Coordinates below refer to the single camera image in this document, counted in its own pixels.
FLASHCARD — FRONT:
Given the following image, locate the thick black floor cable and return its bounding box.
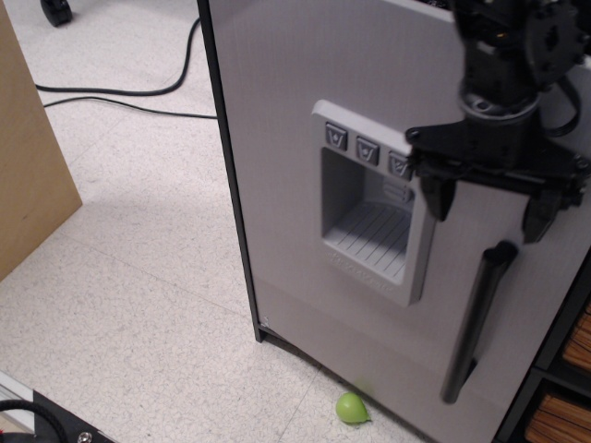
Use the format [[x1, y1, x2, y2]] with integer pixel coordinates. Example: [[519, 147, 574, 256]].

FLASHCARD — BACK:
[[34, 17, 202, 97]]

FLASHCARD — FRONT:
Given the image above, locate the light brown wooden panel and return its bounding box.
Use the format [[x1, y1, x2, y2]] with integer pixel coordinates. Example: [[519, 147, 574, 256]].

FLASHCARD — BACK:
[[1, 6, 82, 278]]

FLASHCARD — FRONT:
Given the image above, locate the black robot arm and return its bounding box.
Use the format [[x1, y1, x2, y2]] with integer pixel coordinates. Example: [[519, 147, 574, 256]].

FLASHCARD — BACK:
[[405, 1, 590, 244]]

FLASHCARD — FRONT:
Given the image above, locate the dark grey fridge cabinet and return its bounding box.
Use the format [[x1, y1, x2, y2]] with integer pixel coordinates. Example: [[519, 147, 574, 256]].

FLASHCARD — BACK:
[[196, 0, 591, 443]]

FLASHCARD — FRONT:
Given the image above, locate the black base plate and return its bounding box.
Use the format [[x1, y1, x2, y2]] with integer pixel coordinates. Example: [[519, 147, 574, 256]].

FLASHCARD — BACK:
[[31, 390, 116, 443]]

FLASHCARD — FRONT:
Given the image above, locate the black caster wheel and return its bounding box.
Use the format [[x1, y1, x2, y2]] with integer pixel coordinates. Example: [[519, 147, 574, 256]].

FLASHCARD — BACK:
[[40, 0, 73, 28]]

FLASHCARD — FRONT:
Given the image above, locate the grey ice dispenser panel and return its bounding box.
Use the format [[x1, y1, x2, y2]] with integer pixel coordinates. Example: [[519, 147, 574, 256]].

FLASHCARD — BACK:
[[311, 100, 435, 306]]

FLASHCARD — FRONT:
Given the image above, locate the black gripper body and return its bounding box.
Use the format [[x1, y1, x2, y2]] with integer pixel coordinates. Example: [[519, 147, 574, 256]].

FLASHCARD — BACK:
[[405, 115, 590, 210]]

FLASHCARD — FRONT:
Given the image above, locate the green toy pear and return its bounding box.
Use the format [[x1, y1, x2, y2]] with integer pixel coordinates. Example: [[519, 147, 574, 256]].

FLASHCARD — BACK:
[[335, 392, 371, 425]]

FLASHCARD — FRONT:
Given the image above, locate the black braided cable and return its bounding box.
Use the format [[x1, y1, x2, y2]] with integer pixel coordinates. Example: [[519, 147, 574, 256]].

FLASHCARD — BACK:
[[0, 399, 78, 443]]

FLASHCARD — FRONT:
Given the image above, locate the upper wicker basket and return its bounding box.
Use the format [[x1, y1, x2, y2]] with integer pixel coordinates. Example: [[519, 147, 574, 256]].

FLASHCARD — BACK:
[[561, 301, 591, 375]]

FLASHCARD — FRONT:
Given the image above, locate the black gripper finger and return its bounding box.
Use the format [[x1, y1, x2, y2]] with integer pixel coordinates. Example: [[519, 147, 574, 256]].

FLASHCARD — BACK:
[[522, 190, 561, 244], [420, 176, 457, 222]]

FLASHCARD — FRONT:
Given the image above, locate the grey toy fridge door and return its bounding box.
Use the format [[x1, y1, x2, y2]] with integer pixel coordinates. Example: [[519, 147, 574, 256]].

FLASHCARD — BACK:
[[207, 0, 591, 443]]

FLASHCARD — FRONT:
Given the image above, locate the black cylindrical door handle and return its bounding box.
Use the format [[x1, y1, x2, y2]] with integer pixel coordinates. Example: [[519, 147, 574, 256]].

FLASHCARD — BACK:
[[440, 240, 519, 404]]

